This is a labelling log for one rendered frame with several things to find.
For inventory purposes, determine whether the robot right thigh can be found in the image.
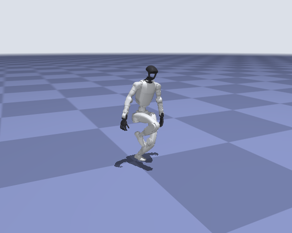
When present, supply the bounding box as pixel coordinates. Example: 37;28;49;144
132;113;160;131

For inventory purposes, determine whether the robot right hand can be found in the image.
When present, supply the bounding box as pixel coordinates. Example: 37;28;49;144
120;115;129;131

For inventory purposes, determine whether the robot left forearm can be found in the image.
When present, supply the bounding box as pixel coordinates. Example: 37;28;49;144
157;98;164;115

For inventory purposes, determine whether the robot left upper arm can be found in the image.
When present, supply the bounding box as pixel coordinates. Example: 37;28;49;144
155;83;162;103

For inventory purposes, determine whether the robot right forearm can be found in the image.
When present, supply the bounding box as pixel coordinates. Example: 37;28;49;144
122;97;131;118

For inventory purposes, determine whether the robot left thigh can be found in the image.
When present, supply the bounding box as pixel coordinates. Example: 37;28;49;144
146;112;157;146

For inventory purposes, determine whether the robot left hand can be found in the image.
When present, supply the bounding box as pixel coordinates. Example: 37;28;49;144
159;113;164;127

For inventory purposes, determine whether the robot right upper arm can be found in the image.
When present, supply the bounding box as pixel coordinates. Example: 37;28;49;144
126;82;142;103

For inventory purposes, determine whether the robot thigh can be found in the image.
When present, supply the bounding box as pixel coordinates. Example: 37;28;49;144
146;112;157;146
132;113;160;131

